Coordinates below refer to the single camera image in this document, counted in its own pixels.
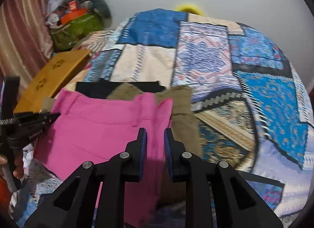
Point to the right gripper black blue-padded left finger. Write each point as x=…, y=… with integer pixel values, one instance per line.
x=94, y=194

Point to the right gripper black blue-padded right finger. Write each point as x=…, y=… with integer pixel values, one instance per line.
x=217, y=195

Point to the pink pants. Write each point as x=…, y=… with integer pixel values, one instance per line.
x=95, y=130

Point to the wooden bedside board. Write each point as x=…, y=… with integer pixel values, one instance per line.
x=54, y=75

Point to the pink striped curtain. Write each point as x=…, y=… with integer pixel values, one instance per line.
x=26, y=45

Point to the black folded garment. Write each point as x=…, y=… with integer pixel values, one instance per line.
x=103, y=88

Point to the olive khaki folded pants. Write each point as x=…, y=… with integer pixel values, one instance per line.
x=183, y=125

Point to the patchwork patterned bed quilt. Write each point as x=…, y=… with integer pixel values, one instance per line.
x=250, y=104

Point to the green fabric storage bag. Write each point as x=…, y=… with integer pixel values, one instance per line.
x=67, y=36

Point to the orange box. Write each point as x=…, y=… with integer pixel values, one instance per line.
x=72, y=15

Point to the grey plush toy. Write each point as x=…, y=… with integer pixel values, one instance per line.
x=98, y=6

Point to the yellow round cushion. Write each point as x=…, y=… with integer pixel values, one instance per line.
x=190, y=8

